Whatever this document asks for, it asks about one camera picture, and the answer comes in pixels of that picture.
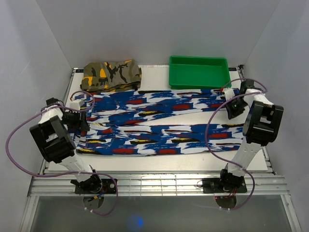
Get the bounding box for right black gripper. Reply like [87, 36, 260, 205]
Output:
[224, 97, 249, 120]

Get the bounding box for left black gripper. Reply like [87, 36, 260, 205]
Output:
[61, 110, 90, 131]

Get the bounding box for blue white red patterned trousers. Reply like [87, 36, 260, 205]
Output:
[69, 89, 243, 156]

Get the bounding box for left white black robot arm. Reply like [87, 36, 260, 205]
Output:
[29, 98, 102, 193]

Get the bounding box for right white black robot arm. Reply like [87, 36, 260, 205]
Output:
[218, 79, 284, 192]

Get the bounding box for folded camouflage trousers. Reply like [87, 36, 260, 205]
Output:
[80, 59, 142, 92]

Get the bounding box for green plastic tray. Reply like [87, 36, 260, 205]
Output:
[169, 56, 231, 89]

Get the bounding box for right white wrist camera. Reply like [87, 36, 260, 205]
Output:
[221, 88, 235, 101]

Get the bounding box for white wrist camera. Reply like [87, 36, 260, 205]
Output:
[69, 99, 85, 112]
[221, 88, 235, 101]

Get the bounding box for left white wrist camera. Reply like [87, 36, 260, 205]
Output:
[69, 99, 85, 112]

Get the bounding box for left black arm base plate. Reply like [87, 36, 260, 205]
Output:
[74, 178, 116, 195]

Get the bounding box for aluminium table edge rail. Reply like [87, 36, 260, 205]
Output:
[28, 173, 290, 197]

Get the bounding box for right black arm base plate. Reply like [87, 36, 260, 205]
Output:
[202, 177, 247, 194]

